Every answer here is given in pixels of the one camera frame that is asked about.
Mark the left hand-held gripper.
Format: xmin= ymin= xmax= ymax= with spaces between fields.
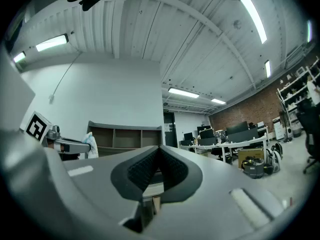
xmin=24 ymin=110 xmax=92 ymax=155

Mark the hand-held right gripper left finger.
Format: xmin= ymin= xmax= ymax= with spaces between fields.
xmin=61 ymin=145 xmax=161 ymax=225

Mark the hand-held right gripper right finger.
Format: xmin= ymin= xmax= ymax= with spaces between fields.
xmin=149 ymin=145 xmax=286 ymax=235

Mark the white office desk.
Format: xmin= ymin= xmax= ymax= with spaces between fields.
xmin=178 ymin=125 xmax=270 ymax=164

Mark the black equipment case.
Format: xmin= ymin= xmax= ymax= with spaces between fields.
xmin=240 ymin=156 xmax=266 ymax=180

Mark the brown wooden shelf unit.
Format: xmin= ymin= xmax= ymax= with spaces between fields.
xmin=87 ymin=120 xmax=163 ymax=158

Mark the brown cardboard box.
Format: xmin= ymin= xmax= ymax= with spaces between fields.
xmin=237 ymin=147 xmax=266 ymax=170

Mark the white and black device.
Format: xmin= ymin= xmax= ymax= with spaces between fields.
xmin=264 ymin=142 xmax=284 ymax=174

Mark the black door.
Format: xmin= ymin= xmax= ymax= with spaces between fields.
xmin=162 ymin=111 xmax=179 ymax=149

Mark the white cabinet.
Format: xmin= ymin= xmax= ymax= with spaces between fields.
xmin=272 ymin=119 xmax=286 ymax=142

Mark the black office chair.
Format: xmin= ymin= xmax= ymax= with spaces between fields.
xmin=296 ymin=100 xmax=320 ymax=175

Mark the white shelving rack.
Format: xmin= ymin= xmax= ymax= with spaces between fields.
xmin=275 ymin=58 xmax=320 ymax=125

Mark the grey wall conduit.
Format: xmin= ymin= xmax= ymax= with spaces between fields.
xmin=48 ymin=51 xmax=84 ymax=104

